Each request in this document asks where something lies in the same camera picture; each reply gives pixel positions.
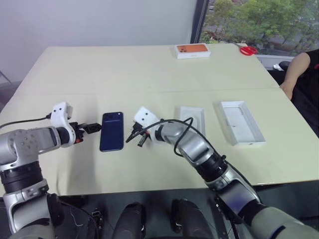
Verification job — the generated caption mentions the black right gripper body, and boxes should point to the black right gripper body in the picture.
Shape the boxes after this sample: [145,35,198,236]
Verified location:
[133,121,152,140]

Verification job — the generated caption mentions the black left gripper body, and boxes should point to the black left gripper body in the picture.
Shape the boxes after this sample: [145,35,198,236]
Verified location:
[70,121,87,145]

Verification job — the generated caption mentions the white phone box tray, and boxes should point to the white phone box tray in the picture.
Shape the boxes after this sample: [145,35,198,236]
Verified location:
[179,106,207,137]

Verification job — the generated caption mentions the orange printed phone box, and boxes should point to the orange printed phone box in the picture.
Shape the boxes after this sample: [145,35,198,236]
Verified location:
[172,43,211,60]

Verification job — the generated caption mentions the white phone box lid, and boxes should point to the white phone box lid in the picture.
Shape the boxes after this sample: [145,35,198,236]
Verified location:
[215,100,267,146]

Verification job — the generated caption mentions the dark blue smartphone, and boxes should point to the dark blue smartphone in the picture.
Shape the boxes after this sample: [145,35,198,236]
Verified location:
[99,111,125,152]

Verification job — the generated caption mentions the dark rounded shape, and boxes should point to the dark rounded shape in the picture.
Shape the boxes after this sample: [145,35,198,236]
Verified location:
[114,202,147,239]
[170,198,215,239]

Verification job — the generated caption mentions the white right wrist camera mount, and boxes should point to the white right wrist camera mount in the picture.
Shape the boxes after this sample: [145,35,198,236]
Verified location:
[133,106,160,130]

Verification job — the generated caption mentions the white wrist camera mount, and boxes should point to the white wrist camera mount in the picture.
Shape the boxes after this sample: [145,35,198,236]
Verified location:
[49,101,75,148]
[133,106,160,130]

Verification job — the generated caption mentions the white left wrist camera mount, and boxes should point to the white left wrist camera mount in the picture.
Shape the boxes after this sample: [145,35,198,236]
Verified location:
[49,101,75,148]

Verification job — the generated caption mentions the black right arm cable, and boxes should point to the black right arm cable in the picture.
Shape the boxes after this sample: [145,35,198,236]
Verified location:
[142,117,194,154]

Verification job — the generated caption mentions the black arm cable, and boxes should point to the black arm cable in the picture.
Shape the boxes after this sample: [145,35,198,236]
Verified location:
[0,112,52,129]
[142,117,194,154]

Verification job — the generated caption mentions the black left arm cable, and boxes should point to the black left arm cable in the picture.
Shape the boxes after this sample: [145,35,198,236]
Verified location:
[0,112,52,129]

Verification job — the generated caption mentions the dark window frame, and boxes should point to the dark window frame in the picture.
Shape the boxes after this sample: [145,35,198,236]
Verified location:
[189,0,210,45]

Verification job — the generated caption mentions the red handled scissors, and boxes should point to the red handled scissors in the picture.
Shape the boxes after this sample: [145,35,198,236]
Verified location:
[231,41,258,56]

